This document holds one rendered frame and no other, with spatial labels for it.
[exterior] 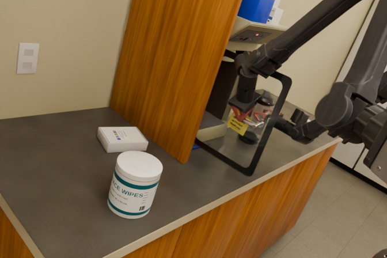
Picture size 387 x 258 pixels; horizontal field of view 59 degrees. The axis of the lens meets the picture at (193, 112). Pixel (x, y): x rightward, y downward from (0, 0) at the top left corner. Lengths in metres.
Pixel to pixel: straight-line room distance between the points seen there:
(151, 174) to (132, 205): 0.11
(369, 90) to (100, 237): 0.72
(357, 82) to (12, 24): 1.06
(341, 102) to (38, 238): 0.75
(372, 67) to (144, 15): 0.91
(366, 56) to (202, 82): 0.60
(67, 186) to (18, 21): 0.58
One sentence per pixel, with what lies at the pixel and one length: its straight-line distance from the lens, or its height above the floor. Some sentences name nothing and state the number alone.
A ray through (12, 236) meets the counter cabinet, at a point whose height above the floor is 0.87.
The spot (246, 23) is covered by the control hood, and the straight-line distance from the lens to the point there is 1.21.
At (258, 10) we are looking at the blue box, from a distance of 1.24.
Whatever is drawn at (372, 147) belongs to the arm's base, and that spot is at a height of 1.43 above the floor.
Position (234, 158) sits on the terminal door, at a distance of 1.30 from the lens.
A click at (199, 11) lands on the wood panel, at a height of 1.49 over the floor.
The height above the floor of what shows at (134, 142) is 0.98.
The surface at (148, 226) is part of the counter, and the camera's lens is 1.02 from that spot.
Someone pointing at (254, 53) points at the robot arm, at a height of 1.44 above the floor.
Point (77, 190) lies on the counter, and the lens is 1.09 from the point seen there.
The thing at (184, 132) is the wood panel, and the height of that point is 1.06.
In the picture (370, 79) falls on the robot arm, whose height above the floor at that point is 1.52.
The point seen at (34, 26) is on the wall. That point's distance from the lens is 1.34.
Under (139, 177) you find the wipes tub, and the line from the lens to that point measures 0.93.
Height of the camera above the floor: 1.62
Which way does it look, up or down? 22 degrees down
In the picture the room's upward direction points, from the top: 18 degrees clockwise
